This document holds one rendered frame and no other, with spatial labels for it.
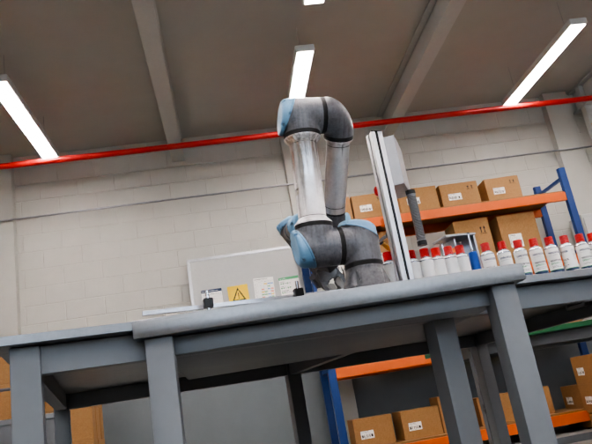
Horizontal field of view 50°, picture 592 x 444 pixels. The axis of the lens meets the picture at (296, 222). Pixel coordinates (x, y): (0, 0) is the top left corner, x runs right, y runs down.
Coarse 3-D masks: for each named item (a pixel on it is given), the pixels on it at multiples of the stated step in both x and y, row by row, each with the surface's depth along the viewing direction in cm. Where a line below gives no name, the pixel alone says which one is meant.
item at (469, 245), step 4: (468, 236) 253; (472, 236) 255; (452, 240) 255; (464, 240) 260; (468, 240) 258; (472, 240) 255; (440, 244) 257; (444, 244) 261; (448, 244) 258; (452, 244) 255; (456, 244) 262; (460, 244) 263; (464, 244) 260; (468, 244) 258; (472, 244) 255; (476, 244) 254; (440, 248) 257; (464, 248) 261; (468, 248) 258; (472, 248) 251; (476, 248) 253; (468, 252) 258; (480, 260) 252; (480, 264) 251
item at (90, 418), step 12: (0, 360) 487; (0, 372) 485; (0, 384) 482; (0, 396) 480; (0, 408) 477; (48, 408) 483; (84, 408) 488; (96, 408) 521; (72, 420) 483; (84, 420) 485; (96, 420) 512; (72, 432) 481; (84, 432) 483; (96, 432) 507
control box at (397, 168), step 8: (392, 136) 231; (392, 144) 230; (392, 152) 229; (400, 152) 239; (392, 160) 229; (400, 160) 231; (392, 168) 228; (400, 168) 227; (392, 176) 227; (400, 176) 226; (400, 184) 226; (408, 184) 238; (400, 192) 235
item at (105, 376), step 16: (560, 272) 175; (576, 272) 176; (464, 320) 243; (480, 320) 254; (16, 336) 131; (32, 336) 132; (48, 336) 133; (64, 336) 134; (80, 336) 135; (96, 336) 137; (112, 336) 141; (0, 352) 137; (112, 368) 201; (128, 368) 209; (144, 368) 218; (64, 384) 224; (80, 384) 233; (96, 384) 244; (112, 384) 255; (128, 384) 268
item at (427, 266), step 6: (420, 252) 238; (426, 252) 238; (426, 258) 236; (432, 258) 237; (420, 264) 237; (426, 264) 235; (432, 264) 236; (426, 270) 235; (432, 270) 235; (426, 276) 234
